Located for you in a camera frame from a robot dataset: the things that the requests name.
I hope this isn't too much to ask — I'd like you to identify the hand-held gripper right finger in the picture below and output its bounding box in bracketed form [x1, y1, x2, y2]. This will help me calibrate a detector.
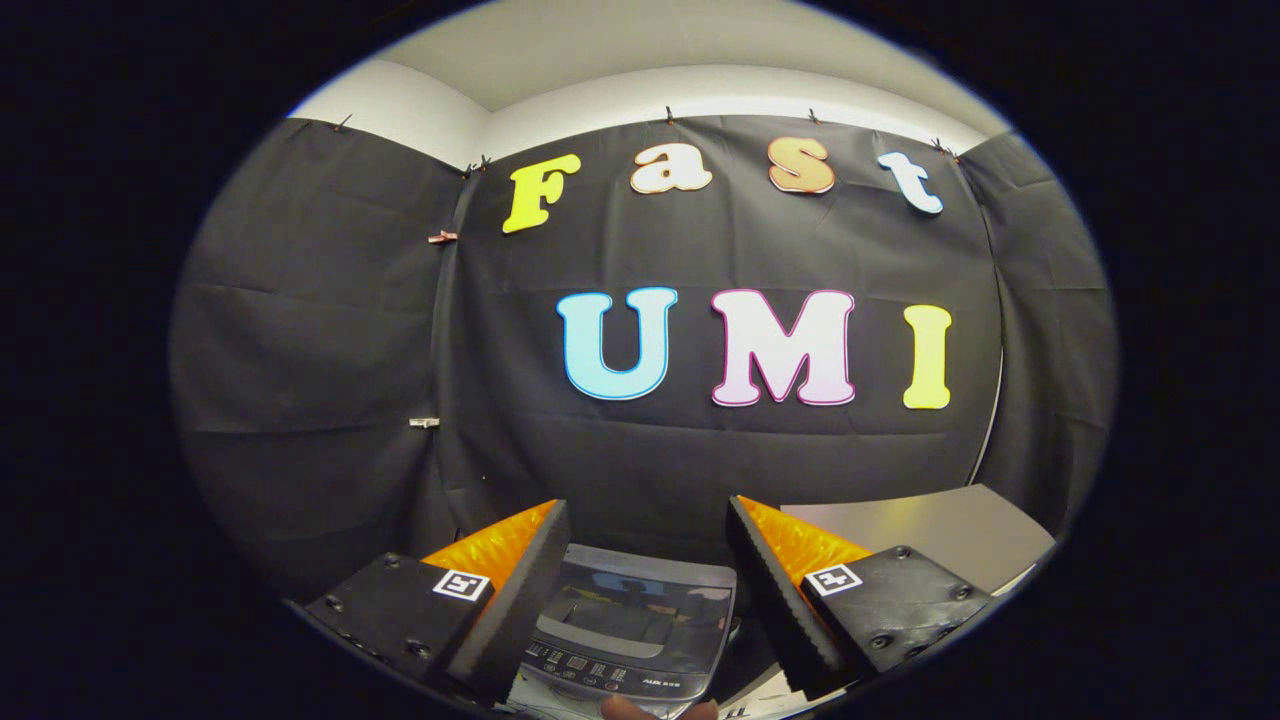
[726, 494, 996, 701]

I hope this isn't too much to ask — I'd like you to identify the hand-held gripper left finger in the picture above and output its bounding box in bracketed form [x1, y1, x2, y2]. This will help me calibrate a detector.
[305, 498, 573, 706]

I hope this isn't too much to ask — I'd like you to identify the grey top-load washing machine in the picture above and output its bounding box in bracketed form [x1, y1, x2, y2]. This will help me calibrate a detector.
[505, 543, 741, 719]

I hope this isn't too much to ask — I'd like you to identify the black backdrop cloth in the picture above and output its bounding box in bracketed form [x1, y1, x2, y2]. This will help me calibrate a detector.
[168, 110, 1119, 601]

